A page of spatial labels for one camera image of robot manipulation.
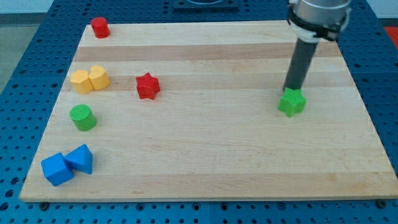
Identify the green star block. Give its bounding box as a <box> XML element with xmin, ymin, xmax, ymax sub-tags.
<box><xmin>277</xmin><ymin>87</ymin><xmax>306</xmax><ymax>117</ymax></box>

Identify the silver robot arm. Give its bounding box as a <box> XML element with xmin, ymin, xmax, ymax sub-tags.
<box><xmin>287</xmin><ymin>0</ymin><xmax>351</xmax><ymax>44</ymax></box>

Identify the wooden board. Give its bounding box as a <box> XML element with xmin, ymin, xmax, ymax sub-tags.
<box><xmin>20</xmin><ymin>21</ymin><xmax>397</xmax><ymax>202</ymax></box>

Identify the red star block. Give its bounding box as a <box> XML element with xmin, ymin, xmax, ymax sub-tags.
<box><xmin>136</xmin><ymin>72</ymin><xmax>160</xmax><ymax>100</ymax></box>

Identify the yellow heart block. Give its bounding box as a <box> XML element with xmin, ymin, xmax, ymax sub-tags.
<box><xmin>88</xmin><ymin>65</ymin><xmax>111</xmax><ymax>90</ymax></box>

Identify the green cylinder block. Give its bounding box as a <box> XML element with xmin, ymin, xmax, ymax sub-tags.
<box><xmin>70</xmin><ymin>104</ymin><xmax>96</xmax><ymax>131</ymax></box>

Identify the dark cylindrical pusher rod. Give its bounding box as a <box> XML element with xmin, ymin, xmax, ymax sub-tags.
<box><xmin>283</xmin><ymin>39</ymin><xmax>318</xmax><ymax>90</ymax></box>

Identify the yellow hexagon block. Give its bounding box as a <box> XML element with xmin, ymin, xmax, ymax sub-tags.
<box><xmin>70</xmin><ymin>70</ymin><xmax>93</xmax><ymax>94</ymax></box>

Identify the blue triangle block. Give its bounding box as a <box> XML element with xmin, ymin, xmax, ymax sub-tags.
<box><xmin>64</xmin><ymin>144</ymin><xmax>93</xmax><ymax>174</ymax></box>

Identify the red cylinder block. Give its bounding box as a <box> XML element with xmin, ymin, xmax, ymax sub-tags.
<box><xmin>90</xmin><ymin>17</ymin><xmax>111</xmax><ymax>39</ymax></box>

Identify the blue cube block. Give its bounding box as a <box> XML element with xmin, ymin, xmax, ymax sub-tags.
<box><xmin>40</xmin><ymin>152</ymin><xmax>74</xmax><ymax>186</ymax></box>

